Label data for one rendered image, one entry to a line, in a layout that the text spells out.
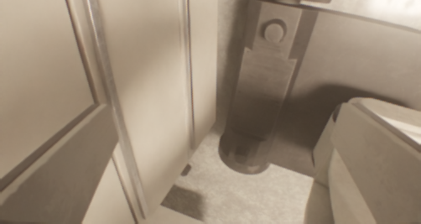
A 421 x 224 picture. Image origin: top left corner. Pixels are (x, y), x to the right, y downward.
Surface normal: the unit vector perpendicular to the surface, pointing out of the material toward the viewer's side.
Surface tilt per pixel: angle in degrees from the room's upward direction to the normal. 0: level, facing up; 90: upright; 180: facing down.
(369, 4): 0
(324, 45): 0
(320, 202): 90
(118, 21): 90
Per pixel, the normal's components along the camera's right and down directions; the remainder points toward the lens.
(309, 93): -0.37, 0.47
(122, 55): 0.93, 0.18
